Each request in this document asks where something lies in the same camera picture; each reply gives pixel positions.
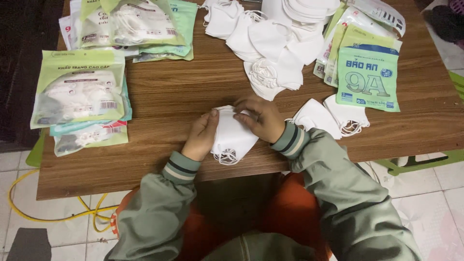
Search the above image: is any person's right hand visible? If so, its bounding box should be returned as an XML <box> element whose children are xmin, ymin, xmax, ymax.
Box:
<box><xmin>232</xmin><ymin>95</ymin><xmax>287</xmax><ymax>144</ymax></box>

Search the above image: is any person's left hand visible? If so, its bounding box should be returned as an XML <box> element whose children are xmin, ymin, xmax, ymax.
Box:
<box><xmin>181</xmin><ymin>108</ymin><xmax>220</xmax><ymax>162</ymax></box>

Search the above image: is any stack of white masks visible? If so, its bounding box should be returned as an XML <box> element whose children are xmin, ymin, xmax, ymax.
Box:
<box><xmin>210</xmin><ymin>105</ymin><xmax>260</xmax><ymax>166</ymax></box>

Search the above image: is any white face mask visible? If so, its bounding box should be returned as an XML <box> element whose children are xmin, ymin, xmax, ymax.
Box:
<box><xmin>286</xmin><ymin>98</ymin><xmax>343</xmax><ymax>140</ymax></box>
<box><xmin>323</xmin><ymin>94</ymin><xmax>370</xmax><ymax>138</ymax></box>

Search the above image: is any pile of loose white masks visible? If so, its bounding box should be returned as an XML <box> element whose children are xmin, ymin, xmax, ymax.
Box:
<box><xmin>199</xmin><ymin>0</ymin><xmax>342</xmax><ymax>102</ymax></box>

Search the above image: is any green packet with red label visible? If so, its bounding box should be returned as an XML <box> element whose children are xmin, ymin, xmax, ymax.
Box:
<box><xmin>54</xmin><ymin>121</ymin><xmax>130</xmax><ymax>157</ymax></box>

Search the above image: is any green packet with blue band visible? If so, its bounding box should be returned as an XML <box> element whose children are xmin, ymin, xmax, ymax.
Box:
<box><xmin>336</xmin><ymin>44</ymin><xmax>401</xmax><ymax>112</ymax></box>

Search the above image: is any yellow-green empty packet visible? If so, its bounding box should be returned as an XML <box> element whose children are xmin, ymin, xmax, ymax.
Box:
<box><xmin>324</xmin><ymin>23</ymin><xmax>403</xmax><ymax>88</ymax></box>

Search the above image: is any light green mask packet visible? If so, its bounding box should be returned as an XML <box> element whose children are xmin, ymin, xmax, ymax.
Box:
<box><xmin>30</xmin><ymin>49</ymin><xmax>126</xmax><ymax>130</ymax></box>

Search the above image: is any heap of empty clear packets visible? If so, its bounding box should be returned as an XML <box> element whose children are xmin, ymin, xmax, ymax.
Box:
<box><xmin>313</xmin><ymin>0</ymin><xmax>407</xmax><ymax>80</ymax></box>

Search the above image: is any green plastic stool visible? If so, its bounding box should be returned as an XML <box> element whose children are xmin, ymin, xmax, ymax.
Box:
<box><xmin>25</xmin><ymin>128</ymin><xmax>48</xmax><ymax>168</ymax></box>
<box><xmin>375</xmin><ymin>71</ymin><xmax>464</xmax><ymax>177</ymax></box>

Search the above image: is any white and red mask packet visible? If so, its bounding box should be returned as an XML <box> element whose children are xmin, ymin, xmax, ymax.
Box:
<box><xmin>58</xmin><ymin>0</ymin><xmax>140</xmax><ymax>59</ymax></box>

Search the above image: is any dark wooden cabinet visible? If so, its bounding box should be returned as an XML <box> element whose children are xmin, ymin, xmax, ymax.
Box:
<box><xmin>0</xmin><ymin>0</ymin><xmax>65</xmax><ymax>153</ymax></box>

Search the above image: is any dark grey mat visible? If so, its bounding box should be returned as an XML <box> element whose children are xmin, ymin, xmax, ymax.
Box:
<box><xmin>5</xmin><ymin>227</ymin><xmax>52</xmax><ymax>261</ymax></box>

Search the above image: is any dark bundle of cloth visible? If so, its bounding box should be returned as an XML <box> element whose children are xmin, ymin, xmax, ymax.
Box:
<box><xmin>421</xmin><ymin>0</ymin><xmax>464</xmax><ymax>50</ymax></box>

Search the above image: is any yellow cable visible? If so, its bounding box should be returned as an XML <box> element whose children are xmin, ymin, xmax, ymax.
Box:
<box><xmin>7</xmin><ymin>168</ymin><xmax>120</xmax><ymax>233</ymax></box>

